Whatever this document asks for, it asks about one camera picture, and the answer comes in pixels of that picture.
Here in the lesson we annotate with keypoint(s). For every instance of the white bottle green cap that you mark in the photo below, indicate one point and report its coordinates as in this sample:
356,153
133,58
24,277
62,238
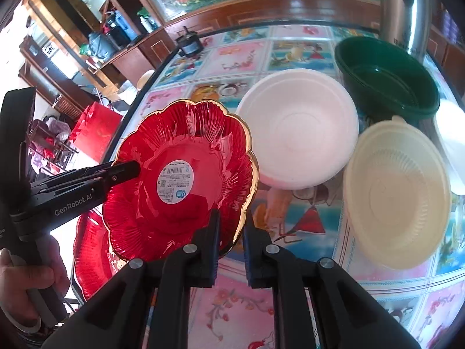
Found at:
147,23

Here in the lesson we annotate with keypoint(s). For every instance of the wooden cabinet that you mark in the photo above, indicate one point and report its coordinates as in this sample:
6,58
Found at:
254,11

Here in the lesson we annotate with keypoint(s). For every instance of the blue water jug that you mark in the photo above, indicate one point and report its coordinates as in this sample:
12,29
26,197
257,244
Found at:
127,25

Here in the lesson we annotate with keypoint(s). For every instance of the small black table device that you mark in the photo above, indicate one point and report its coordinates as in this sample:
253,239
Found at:
189,45

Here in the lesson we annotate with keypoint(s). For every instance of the green plastic bowl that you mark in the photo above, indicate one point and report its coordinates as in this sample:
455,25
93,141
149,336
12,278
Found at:
381,76

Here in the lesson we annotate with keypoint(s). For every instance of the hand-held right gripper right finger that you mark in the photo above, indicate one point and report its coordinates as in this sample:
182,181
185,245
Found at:
249,251

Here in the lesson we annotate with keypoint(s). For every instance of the wooden shelf unit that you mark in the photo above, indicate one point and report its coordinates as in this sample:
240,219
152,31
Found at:
127,61

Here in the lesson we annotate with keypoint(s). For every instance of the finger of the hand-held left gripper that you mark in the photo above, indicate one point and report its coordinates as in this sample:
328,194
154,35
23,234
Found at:
125,172
72,173

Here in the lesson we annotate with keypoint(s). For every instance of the fruit print tablecloth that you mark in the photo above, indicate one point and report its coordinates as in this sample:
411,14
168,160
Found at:
232,58

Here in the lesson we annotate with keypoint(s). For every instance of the red glass plate gold rim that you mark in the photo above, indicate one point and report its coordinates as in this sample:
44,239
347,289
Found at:
90,261
203,141

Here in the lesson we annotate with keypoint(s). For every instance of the stainless steel thermos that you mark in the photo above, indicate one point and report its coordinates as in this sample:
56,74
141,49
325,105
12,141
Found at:
407,7

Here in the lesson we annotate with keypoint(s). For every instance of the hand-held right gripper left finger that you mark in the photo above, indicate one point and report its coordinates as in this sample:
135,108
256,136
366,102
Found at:
215,236

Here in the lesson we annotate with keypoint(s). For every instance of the red gift bag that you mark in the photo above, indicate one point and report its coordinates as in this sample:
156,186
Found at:
94,127

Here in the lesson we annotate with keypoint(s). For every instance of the person's left hand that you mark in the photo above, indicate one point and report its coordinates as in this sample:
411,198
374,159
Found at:
21,283

